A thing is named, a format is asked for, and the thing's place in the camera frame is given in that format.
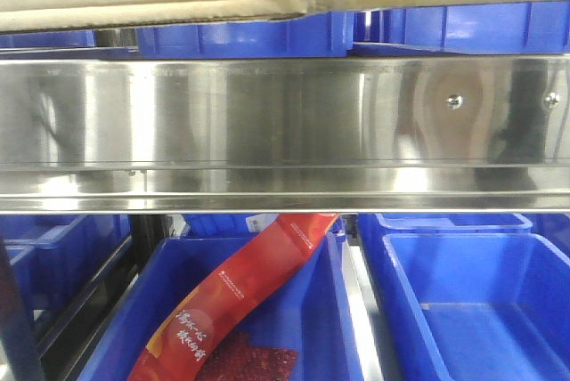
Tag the blue bin upper middle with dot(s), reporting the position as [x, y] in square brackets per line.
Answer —
[327, 34]

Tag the blue bin with package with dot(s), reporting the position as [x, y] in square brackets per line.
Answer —
[309, 314]

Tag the red snack package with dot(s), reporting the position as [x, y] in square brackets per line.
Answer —
[185, 340]

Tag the empty blue bin right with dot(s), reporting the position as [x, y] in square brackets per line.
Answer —
[477, 306]

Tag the blue bin lower left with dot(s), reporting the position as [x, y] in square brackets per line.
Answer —
[69, 249]

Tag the blue bin upper right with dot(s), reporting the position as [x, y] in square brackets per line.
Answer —
[523, 27]

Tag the steel shelf front rail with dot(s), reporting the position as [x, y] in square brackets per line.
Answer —
[418, 134]

